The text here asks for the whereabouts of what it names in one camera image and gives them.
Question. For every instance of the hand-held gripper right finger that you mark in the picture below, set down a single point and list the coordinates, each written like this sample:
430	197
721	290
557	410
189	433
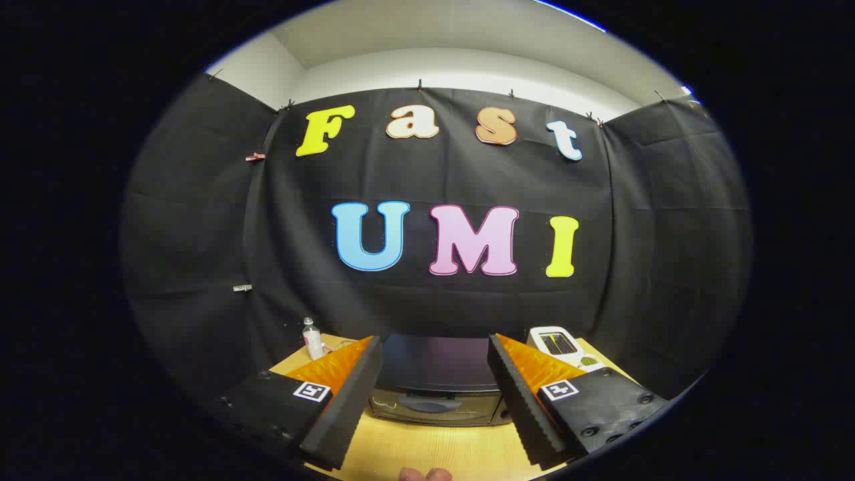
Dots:
518	407

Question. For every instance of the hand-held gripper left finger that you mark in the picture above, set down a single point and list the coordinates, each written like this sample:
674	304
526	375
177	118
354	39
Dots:
351	407

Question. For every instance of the black toaster oven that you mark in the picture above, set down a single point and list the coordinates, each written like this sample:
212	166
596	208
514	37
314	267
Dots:
434	364

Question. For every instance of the white pop-up toaster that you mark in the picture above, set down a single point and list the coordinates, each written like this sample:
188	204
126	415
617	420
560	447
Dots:
554	342

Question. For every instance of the small clear bottle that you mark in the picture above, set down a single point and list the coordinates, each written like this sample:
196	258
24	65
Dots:
312	341

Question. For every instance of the white divided seasoning dish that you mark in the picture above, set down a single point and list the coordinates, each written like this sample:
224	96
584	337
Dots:
589	361

